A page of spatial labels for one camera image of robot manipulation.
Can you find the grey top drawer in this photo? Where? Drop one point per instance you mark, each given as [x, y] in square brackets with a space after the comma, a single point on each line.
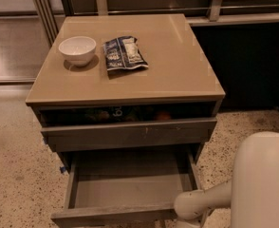
[68, 129]

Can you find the blue white snack bag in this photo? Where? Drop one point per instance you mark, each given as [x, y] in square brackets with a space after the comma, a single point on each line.
[122, 53]

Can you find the white ceramic bowl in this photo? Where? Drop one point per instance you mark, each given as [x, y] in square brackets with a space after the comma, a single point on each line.
[78, 50]

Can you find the grey drawer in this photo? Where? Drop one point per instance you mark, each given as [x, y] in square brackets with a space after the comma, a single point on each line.
[127, 185]
[68, 129]

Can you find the blue tape piece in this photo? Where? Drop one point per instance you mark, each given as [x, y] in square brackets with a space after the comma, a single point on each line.
[62, 169]

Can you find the metal railing frame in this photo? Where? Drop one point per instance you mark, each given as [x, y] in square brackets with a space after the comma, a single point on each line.
[198, 12]

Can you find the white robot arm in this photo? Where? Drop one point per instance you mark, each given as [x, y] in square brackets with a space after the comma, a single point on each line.
[252, 193]

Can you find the dark packet in top drawer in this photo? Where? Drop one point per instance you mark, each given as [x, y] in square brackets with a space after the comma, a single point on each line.
[113, 114]

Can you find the orange fruit in drawer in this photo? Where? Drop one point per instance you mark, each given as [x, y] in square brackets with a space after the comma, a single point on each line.
[163, 115]

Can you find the grey drawer cabinet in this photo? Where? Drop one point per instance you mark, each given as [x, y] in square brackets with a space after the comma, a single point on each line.
[178, 71]

